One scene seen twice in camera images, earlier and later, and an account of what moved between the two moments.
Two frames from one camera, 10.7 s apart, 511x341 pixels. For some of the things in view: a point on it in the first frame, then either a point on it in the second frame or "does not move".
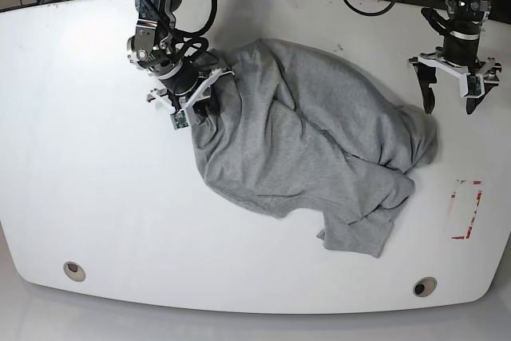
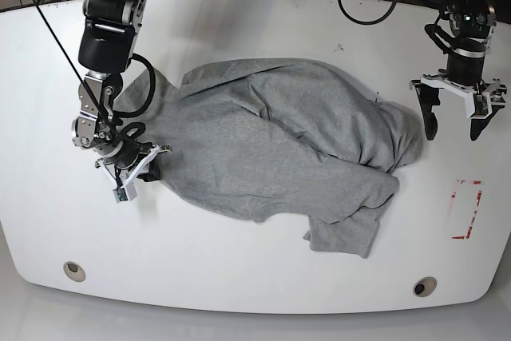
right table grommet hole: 424,287 does not move
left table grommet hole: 74,271 does not move
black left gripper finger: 211,105 → 154,171
